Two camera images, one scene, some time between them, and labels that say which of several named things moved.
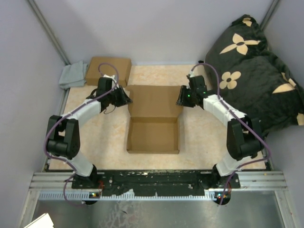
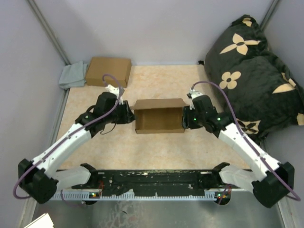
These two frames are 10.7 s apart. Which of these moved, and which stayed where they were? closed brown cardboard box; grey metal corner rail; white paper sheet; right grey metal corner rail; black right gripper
Moved: black right gripper
Stayed: white paper sheet; closed brown cardboard box; grey metal corner rail; right grey metal corner rail
